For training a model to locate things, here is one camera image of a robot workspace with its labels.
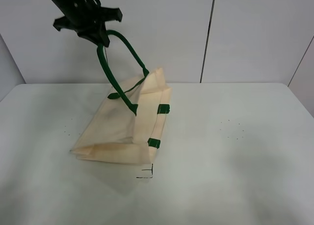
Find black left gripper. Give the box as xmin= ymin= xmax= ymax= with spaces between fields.
xmin=51 ymin=0 xmax=122 ymax=47

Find cream linen bag green handles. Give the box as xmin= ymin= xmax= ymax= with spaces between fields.
xmin=71 ymin=30 xmax=172 ymax=165

